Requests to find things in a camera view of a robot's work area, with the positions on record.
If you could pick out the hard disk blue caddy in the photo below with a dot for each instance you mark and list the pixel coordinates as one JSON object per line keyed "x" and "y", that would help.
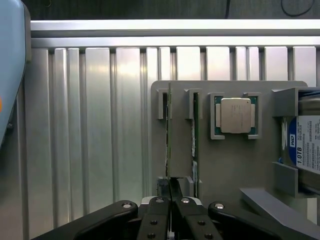
{"x": 307, "y": 140}

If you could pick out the loose silver CPU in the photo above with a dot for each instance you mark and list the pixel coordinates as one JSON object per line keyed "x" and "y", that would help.
{"x": 235, "y": 115}

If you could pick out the grey plastic parts rack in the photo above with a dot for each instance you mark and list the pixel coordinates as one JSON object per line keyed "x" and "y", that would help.
{"x": 235, "y": 160}

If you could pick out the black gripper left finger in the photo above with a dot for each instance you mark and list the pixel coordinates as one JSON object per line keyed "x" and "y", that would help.
{"x": 156, "y": 217}

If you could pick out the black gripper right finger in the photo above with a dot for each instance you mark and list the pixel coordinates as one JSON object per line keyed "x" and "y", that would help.
{"x": 192, "y": 220}

